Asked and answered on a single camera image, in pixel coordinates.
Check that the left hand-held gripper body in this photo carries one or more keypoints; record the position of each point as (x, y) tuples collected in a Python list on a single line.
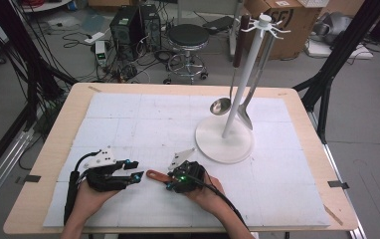
[(103, 179)]

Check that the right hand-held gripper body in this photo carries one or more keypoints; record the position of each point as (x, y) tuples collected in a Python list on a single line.
[(191, 176)]

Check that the wooden rice paddle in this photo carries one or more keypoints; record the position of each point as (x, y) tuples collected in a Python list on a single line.
[(156, 175)]

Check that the stainless steel spatula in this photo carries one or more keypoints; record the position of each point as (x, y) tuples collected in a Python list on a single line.
[(246, 116)]

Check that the white utensil rack stand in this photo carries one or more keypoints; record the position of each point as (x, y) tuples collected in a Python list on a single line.
[(241, 89)]

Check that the person's left hand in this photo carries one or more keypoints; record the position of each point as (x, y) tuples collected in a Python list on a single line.
[(90, 204)]

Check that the person's right hand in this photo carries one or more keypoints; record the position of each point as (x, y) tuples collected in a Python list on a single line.
[(211, 199)]

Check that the black tape piece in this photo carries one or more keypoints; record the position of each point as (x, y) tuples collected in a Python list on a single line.
[(32, 178), (339, 184)]

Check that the brown tape strip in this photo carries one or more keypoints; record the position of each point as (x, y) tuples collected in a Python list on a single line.
[(333, 214), (94, 89)]

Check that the white device with green display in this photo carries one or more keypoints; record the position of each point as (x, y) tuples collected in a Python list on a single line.
[(100, 53)]

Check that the white power strip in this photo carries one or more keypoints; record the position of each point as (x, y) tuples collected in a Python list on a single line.
[(94, 37)]

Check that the large black computer tower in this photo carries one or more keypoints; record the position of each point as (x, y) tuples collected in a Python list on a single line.
[(125, 30)]

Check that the black round stool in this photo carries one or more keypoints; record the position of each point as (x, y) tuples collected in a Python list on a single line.
[(188, 35)]

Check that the slim black computer tower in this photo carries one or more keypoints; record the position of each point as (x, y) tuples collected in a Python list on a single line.
[(151, 23)]

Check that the white round table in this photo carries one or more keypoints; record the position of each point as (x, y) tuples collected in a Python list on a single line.
[(45, 6)]

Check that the cardboard box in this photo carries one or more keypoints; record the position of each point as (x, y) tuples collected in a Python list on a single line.
[(297, 30)]

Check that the grey bag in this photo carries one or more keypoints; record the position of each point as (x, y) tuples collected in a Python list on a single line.
[(334, 26)]

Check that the white flat board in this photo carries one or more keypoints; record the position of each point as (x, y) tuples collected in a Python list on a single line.
[(360, 52)]

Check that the white keyboard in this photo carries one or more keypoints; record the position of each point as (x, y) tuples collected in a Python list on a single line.
[(312, 2)]

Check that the aluminium rail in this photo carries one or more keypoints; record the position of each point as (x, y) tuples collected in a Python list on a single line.
[(330, 159), (2, 169)]

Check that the black metal frame strut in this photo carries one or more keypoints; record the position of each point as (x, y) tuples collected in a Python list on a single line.
[(343, 49), (19, 40)]

